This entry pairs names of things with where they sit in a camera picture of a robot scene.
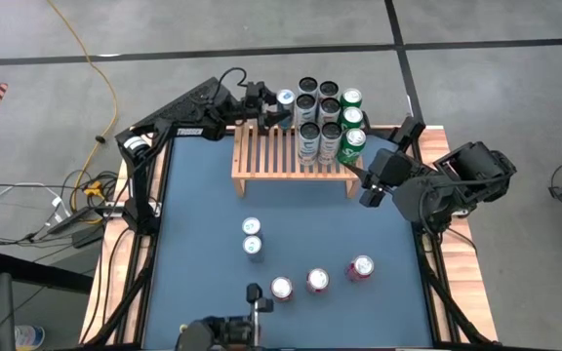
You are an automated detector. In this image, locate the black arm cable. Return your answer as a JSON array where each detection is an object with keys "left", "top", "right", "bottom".
[{"left": 212, "top": 66, "right": 249, "bottom": 98}]

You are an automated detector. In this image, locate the yellow cable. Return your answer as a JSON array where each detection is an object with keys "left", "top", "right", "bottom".
[{"left": 46, "top": 0, "right": 119, "bottom": 225}]

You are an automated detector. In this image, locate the white cable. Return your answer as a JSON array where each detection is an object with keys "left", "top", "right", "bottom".
[{"left": 0, "top": 182, "right": 72, "bottom": 220}]

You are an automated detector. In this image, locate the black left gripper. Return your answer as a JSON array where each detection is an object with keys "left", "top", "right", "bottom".
[{"left": 234, "top": 81, "right": 293, "bottom": 129}]

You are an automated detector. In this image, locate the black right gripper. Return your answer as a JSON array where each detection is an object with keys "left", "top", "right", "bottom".
[{"left": 342, "top": 148, "right": 417, "bottom": 209}]

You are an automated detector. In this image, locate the white blue container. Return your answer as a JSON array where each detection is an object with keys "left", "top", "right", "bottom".
[{"left": 15, "top": 325, "right": 47, "bottom": 351}]

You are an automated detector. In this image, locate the black power strip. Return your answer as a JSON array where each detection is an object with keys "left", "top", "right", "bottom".
[{"left": 46, "top": 207, "right": 104, "bottom": 235}]

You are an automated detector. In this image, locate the white Celsius can yellow band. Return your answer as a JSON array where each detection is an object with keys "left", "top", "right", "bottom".
[
  {"left": 318, "top": 121, "right": 343, "bottom": 166},
  {"left": 318, "top": 97, "right": 342, "bottom": 126},
  {"left": 318, "top": 80, "right": 341, "bottom": 101}
]

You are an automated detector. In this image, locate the green Sprite can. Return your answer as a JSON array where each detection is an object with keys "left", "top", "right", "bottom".
[
  {"left": 340, "top": 87, "right": 364, "bottom": 109},
  {"left": 340, "top": 106, "right": 365, "bottom": 131},
  {"left": 337, "top": 128, "right": 368, "bottom": 166}
]

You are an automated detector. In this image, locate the black power adapter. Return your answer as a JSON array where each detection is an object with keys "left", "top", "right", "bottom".
[{"left": 70, "top": 226, "right": 106, "bottom": 249}]

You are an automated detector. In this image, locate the yellow plug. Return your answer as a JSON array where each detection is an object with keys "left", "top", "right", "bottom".
[{"left": 81, "top": 180, "right": 106, "bottom": 199}]

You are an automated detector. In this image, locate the blue-grey table mat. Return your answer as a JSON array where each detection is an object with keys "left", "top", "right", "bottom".
[{"left": 141, "top": 132, "right": 436, "bottom": 350}]

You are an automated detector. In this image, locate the white Celsius can blue band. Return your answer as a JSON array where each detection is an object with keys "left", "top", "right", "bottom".
[
  {"left": 295, "top": 93, "right": 319, "bottom": 126},
  {"left": 296, "top": 121, "right": 321, "bottom": 167},
  {"left": 298, "top": 76, "right": 320, "bottom": 98}
]

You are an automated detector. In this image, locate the red cola can dark figure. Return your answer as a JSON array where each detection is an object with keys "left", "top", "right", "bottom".
[{"left": 269, "top": 275, "right": 295, "bottom": 302}]

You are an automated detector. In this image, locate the wooden slatted shelf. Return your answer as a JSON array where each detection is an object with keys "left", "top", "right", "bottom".
[{"left": 230, "top": 106, "right": 366, "bottom": 199}]

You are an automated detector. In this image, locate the small silver blue can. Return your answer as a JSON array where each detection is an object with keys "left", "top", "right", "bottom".
[
  {"left": 241, "top": 234, "right": 265, "bottom": 264},
  {"left": 275, "top": 89, "right": 297, "bottom": 131},
  {"left": 240, "top": 215, "right": 263, "bottom": 240}
]

